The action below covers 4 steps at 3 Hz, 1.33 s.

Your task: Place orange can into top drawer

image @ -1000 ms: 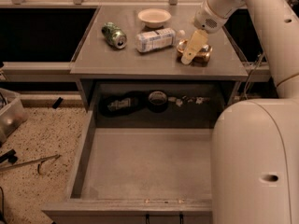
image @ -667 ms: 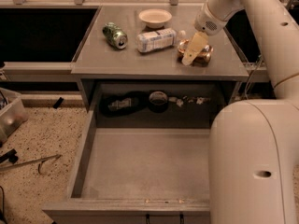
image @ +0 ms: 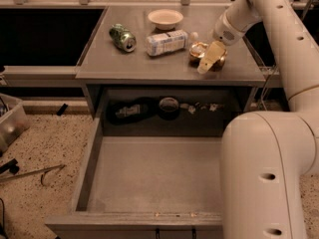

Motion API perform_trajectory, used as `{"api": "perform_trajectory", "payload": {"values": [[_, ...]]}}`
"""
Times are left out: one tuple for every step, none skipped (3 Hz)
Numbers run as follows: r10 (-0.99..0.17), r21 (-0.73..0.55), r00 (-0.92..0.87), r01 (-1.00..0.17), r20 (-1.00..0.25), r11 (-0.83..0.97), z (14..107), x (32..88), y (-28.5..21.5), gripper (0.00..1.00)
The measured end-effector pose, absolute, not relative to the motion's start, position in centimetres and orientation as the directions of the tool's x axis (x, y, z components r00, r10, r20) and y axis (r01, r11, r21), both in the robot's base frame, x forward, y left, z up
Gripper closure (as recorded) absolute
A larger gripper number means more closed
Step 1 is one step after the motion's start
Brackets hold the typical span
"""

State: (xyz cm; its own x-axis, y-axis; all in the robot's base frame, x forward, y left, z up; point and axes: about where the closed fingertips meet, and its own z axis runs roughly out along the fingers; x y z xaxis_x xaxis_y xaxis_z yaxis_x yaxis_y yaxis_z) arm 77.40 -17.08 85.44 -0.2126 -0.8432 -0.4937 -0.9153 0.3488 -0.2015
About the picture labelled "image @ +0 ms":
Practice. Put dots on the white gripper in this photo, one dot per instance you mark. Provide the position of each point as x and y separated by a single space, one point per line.
224 34

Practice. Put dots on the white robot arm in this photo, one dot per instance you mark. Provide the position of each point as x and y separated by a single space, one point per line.
264 154

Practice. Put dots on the grey cabinet with top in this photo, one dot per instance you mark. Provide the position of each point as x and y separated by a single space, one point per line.
136 74

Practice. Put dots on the green soda can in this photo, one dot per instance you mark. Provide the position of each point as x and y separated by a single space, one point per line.
122 38

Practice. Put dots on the open grey top drawer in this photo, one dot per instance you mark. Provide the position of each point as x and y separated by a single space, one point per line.
153 179

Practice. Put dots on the white ceramic bowl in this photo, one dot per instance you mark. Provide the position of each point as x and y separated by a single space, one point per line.
165 19

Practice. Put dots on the clear plastic water bottle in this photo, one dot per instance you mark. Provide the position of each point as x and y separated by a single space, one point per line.
169 42

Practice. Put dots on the small black floor object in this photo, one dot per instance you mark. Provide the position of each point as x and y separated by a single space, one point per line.
61 109

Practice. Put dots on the metal rod on floor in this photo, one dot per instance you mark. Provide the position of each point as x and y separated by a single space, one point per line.
34 172

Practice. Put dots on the clear plastic storage bin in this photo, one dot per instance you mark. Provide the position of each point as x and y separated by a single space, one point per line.
13 120

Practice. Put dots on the black tool on floor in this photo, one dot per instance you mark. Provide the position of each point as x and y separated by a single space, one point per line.
11 166

